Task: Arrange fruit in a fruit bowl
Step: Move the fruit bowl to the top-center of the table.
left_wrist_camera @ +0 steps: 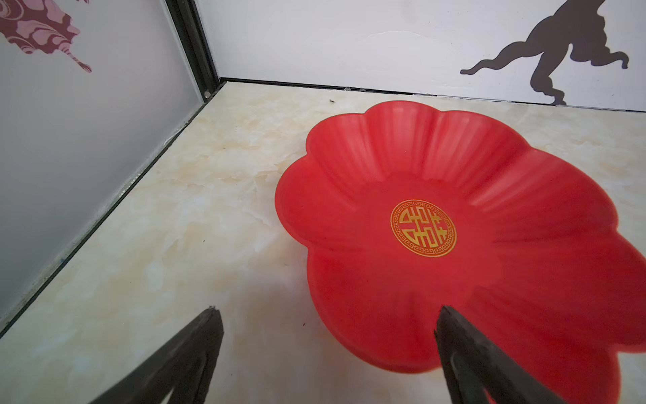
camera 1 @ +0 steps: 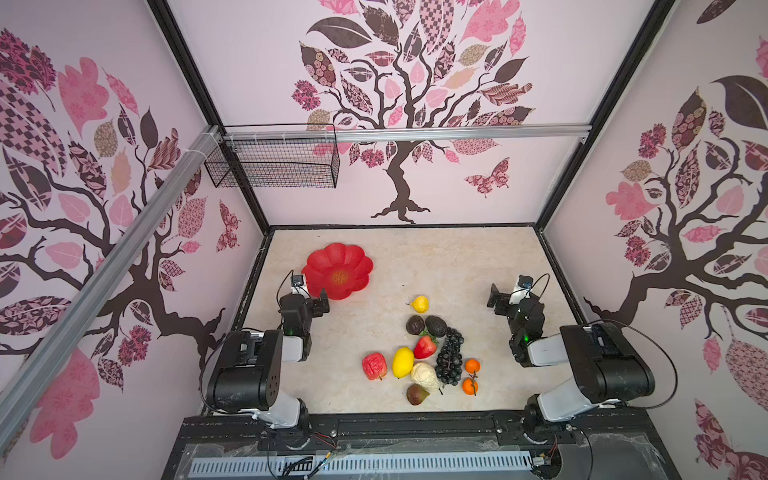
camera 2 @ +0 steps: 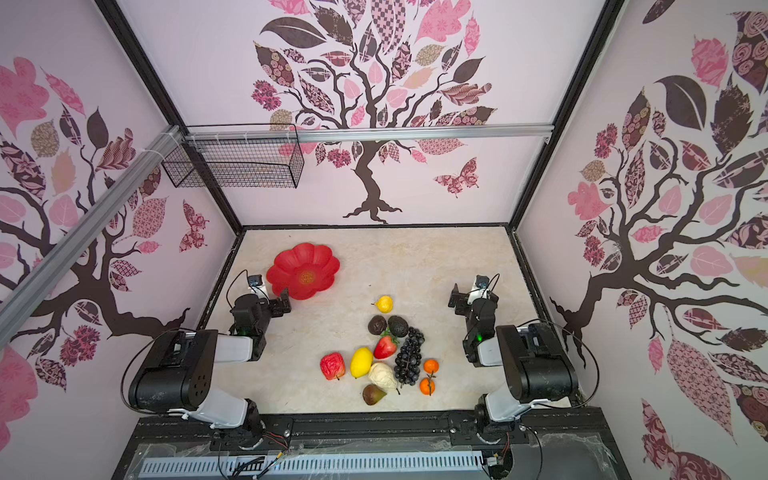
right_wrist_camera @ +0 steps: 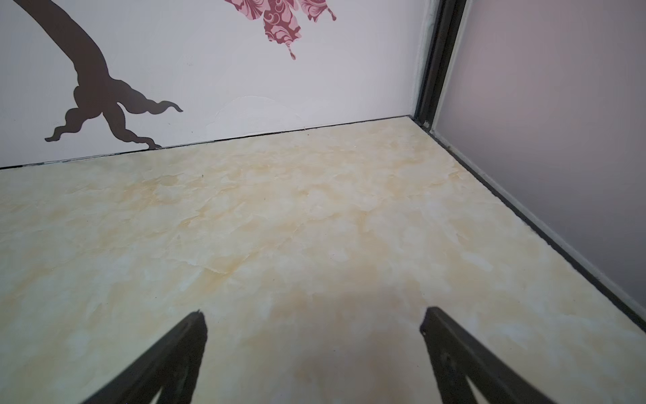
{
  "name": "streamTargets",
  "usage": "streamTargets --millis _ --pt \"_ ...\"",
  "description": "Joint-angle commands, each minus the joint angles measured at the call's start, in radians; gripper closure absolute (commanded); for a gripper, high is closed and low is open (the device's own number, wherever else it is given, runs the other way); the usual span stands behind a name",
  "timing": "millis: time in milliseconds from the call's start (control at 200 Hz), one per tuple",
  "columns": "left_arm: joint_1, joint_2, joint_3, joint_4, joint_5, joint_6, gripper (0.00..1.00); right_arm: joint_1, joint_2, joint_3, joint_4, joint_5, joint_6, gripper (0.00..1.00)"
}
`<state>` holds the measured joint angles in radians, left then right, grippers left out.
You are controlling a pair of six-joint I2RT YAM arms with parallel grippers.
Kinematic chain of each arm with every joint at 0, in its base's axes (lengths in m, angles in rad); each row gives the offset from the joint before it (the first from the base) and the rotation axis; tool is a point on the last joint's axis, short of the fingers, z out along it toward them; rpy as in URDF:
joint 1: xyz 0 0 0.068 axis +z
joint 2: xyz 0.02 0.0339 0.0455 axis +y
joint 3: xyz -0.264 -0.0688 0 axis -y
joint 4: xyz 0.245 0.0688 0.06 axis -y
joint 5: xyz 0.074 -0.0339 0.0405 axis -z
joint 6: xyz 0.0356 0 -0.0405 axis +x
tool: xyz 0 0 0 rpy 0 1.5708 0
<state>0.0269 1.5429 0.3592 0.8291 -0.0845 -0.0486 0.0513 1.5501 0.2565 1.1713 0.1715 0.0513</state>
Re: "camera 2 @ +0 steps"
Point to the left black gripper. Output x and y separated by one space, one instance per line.
276 303

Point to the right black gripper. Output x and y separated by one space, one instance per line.
459 300

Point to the red flower-shaped fruit bowl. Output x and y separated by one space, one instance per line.
303 271

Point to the dark green avocado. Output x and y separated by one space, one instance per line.
398 326

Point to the small yellow quince fruit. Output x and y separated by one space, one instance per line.
384 304

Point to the red strawberry with green leaves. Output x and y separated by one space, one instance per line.
386 347

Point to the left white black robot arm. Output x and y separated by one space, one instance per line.
176 376

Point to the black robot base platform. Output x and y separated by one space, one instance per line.
543 444

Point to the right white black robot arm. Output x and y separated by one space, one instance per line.
537 371

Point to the red pomegranate fruit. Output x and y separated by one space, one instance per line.
333 366

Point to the upper orange tangerine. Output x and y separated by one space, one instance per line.
431 367

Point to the orange tangerine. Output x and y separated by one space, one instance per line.
431 367
427 386

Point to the black grape bunch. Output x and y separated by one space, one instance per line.
408 359

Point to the lower orange tangerine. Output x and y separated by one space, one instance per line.
427 386

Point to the yellow lemon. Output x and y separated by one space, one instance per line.
361 362

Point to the brown green fig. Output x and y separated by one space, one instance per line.
373 394

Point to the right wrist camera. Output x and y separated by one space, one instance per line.
482 287

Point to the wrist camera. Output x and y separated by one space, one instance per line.
482 287
256 285

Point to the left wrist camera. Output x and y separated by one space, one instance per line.
256 285

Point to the black wire mesh basket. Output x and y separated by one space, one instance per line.
249 155

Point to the white slotted cable duct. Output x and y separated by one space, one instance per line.
309 466

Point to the rear aluminium frame rail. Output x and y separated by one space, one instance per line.
380 134

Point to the aluminium frame rail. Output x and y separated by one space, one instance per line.
380 134
19 306

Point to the left aluminium frame rail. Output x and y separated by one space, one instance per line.
19 306

